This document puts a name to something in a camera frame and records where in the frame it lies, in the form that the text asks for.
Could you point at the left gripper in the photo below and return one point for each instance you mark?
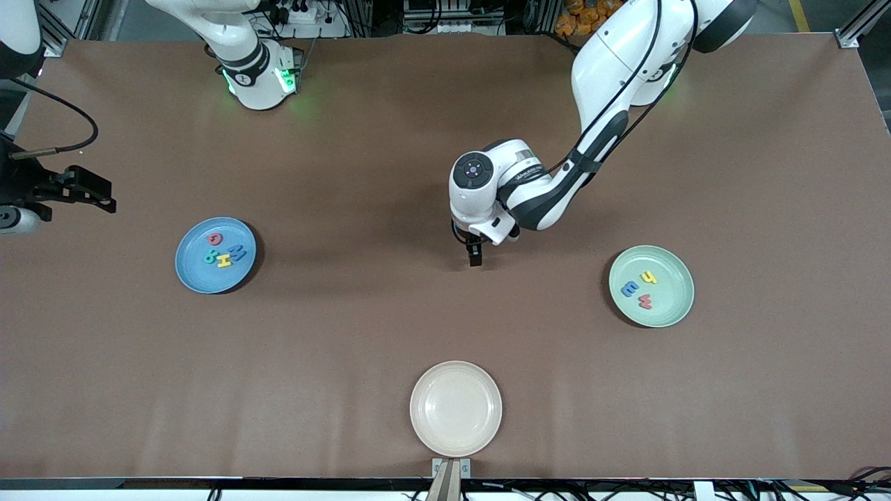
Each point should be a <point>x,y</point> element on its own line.
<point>474,250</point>

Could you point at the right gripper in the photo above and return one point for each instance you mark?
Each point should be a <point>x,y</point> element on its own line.
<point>22,182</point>

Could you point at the green foam letter R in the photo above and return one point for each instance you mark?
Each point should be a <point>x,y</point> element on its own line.
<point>209,257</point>

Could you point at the blue foam letter M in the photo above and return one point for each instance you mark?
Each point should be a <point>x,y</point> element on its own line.
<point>238,253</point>

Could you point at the blue foam letter E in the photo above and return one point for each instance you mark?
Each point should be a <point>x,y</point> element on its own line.
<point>631,289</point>

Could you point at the red foam letter w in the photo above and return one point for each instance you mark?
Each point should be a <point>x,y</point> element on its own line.
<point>644,302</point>

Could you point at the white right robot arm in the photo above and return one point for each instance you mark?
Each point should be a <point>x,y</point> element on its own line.
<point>254,76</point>

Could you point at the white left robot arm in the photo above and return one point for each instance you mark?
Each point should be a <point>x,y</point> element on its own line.
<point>612,62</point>

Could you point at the blue plate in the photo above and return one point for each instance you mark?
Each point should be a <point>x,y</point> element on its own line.
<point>202,275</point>

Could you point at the cream plate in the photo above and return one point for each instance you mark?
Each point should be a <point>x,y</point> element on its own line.
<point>456,408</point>

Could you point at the green plate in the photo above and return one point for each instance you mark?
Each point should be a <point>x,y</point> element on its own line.
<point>668,306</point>

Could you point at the orange mesh bag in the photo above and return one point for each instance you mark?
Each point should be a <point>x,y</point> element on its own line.
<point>578,21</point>

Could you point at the white power strip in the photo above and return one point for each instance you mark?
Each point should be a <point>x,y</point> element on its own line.
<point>306,14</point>

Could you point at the aluminium frame profile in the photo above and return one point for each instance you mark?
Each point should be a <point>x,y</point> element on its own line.
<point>850,36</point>
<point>59,43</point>

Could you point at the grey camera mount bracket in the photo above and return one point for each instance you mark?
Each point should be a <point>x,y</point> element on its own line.
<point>445,487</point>

